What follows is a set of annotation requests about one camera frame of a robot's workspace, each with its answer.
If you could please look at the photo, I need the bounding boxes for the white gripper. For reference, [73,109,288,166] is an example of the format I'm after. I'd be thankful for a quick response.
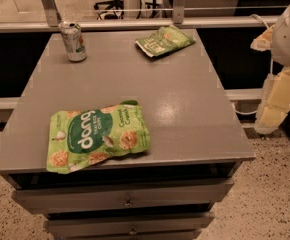
[250,5,290,134]

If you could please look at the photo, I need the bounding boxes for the green jalapeno chip bag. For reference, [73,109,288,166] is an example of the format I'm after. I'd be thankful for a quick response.
[135,26,195,58]

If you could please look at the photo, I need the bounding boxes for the green dang rice chips bag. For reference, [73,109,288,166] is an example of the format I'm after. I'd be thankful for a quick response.
[46,100,151,174]

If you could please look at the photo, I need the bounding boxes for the grey drawer cabinet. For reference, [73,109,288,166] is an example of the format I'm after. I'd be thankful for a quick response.
[0,31,253,240]

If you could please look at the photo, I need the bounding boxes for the black office chair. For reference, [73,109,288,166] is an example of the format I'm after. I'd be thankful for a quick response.
[94,0,124,20]

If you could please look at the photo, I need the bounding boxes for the white green soda can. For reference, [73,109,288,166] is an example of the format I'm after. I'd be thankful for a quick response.
[59,22,87,62]

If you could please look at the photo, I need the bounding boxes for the grey metal railing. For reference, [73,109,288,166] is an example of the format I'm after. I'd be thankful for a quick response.
[0,0,290,33]

